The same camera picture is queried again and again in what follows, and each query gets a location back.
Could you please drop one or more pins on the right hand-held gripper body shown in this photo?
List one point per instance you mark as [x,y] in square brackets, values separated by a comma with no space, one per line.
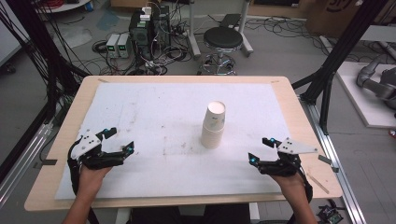
[291,149]

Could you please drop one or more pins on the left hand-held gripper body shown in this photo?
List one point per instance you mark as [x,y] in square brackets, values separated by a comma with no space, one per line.
[88,146]

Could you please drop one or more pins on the stack of white paper cups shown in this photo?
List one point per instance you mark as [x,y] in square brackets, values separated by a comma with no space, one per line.
[214,127]

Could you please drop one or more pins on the person's right hand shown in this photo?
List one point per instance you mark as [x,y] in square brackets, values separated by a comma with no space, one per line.
[292,185]

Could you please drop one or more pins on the person's left hand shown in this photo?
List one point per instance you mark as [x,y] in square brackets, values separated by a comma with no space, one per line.
[90,182]

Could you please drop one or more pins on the white foam mat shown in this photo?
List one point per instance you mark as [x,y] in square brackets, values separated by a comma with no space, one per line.
[155,109]

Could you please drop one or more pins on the white table leg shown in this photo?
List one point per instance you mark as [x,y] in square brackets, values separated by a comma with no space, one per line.
[254,213]
[122,216]

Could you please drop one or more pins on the green circuit board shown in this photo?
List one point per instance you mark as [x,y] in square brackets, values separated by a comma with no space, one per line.
[330,215]

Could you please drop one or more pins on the white platform board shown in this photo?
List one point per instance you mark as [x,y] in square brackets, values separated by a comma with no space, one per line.
[361,102]

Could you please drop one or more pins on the person's black trousers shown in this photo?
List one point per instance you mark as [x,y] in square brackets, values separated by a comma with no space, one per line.
[186,215]

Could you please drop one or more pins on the grey bench power supply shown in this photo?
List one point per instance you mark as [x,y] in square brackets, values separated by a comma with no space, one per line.
[124,46]
[112,45]

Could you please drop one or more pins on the white metal stand leg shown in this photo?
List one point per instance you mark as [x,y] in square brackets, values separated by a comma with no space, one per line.
[246,40]
[193,40]

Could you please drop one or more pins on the black computer tower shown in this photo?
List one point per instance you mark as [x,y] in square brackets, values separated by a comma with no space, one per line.
[146,34]

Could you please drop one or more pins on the black round stool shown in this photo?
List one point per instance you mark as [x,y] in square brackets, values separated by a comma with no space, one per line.
[222,37]

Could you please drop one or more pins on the white power adapter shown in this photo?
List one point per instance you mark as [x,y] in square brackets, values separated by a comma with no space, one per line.
[145,14]

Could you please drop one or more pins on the blue tape roll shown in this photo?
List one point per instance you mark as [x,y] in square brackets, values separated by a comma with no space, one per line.
[89,6]

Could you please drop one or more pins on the black flat pad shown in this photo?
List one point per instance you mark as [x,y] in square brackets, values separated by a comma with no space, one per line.
[231,20]

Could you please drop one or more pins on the white round table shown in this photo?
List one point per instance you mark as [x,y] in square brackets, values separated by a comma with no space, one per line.
[65,5]

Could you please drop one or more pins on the cardboard box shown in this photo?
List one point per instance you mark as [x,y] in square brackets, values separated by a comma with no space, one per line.
[330,18]

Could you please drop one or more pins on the grey metal bracket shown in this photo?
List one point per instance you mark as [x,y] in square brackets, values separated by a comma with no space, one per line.
[327,160]

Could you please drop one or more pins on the aluminium floor rail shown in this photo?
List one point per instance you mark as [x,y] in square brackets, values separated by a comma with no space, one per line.
[21,165]
[336,161]

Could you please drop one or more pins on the black metal frame post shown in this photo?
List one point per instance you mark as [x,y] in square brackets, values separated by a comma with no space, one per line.
[342,46]
[37,46]

